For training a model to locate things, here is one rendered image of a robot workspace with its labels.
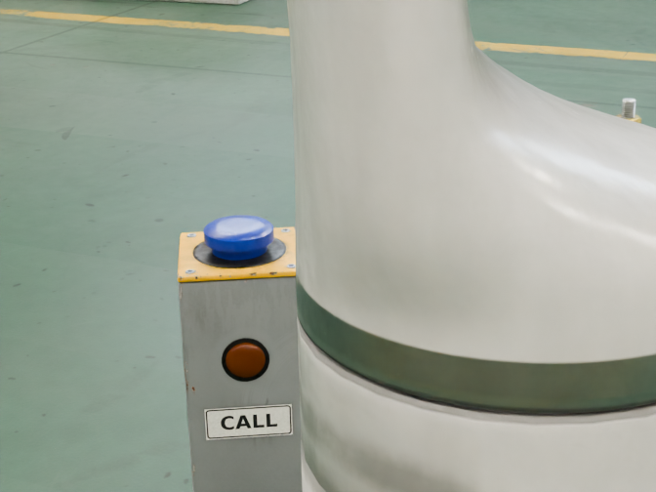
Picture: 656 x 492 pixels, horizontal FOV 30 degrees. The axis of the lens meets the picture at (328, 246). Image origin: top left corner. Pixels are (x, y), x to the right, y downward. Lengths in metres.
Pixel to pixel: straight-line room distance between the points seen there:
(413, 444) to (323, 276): 0.03
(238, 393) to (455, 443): 0.49
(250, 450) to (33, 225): 1.02
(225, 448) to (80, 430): 0.47
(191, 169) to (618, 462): 1.69
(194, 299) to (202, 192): 1.10
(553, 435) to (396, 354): 0.03
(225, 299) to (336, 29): 0.49
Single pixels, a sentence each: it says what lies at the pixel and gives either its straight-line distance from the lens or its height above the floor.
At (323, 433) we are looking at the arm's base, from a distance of 0.24.
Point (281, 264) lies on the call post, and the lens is 0.68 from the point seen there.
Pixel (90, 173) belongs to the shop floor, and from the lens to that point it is 1.90.
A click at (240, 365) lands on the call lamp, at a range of 0.69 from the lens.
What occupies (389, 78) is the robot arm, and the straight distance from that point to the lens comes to 0.19.
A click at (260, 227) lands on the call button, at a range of 0.69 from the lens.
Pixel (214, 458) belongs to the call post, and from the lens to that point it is 0.73.
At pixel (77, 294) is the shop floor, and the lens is 1.47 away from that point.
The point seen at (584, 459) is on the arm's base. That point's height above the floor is 0.46.
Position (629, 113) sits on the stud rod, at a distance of 0.93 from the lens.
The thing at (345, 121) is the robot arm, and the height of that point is 0.52.
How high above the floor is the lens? 0.57
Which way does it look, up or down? 22 degrees down
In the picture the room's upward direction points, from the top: 1 degrees counter-clockwise
